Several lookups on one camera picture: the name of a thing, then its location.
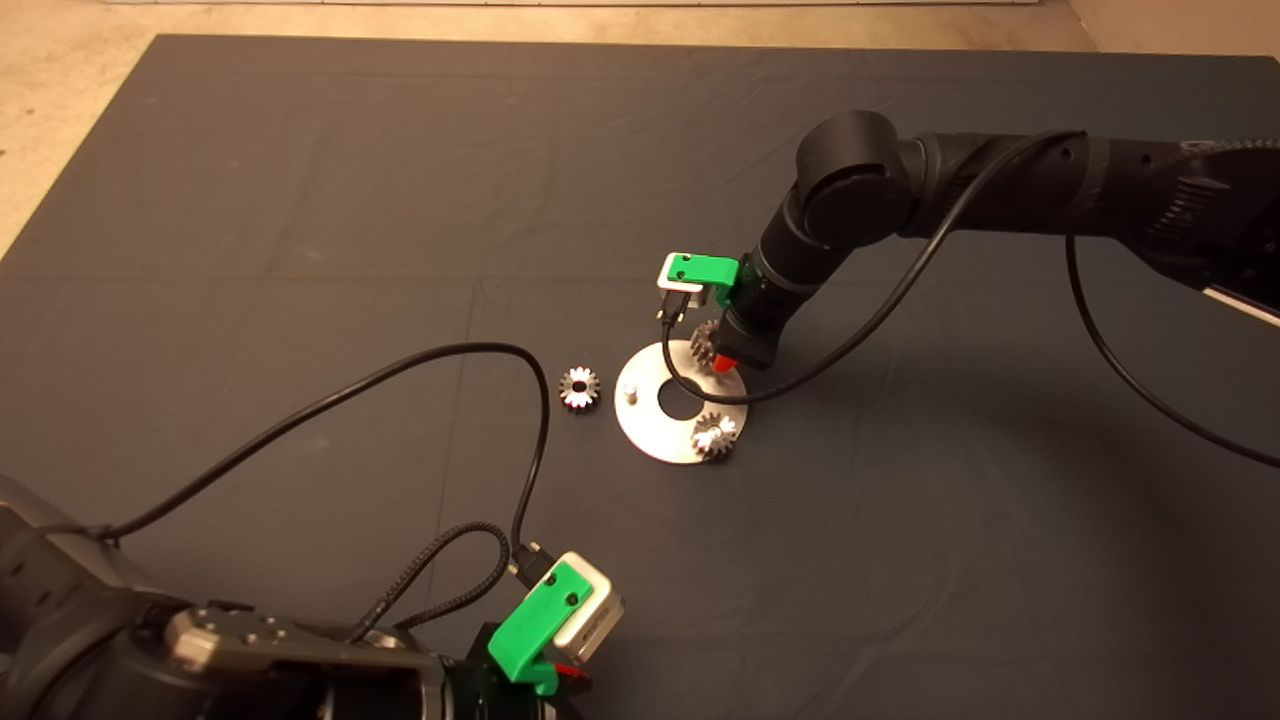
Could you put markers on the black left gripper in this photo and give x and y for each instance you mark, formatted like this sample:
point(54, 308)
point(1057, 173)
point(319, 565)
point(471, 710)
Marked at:
point(470, 685)

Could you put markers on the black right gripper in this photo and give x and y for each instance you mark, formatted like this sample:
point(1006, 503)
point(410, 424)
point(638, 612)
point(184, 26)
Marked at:
point(750, 330)

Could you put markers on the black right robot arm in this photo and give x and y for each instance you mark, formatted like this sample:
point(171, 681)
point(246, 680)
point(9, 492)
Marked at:
point(860, 180)

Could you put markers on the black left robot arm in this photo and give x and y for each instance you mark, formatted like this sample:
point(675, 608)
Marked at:
point(60, 610)

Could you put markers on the round metal carrier plate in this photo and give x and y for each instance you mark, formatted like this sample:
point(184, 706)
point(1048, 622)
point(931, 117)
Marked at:
point(645, 425)

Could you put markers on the dark grey table cloth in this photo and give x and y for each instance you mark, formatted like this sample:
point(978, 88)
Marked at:
point(300, 200)

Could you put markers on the bright green camera mount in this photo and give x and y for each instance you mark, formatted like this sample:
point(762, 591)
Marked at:
point(532, 622)
point(705, 268)

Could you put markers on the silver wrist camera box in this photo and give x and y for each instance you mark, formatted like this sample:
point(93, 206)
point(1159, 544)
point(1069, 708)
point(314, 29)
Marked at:
point(678, 285)
point(598, 610)

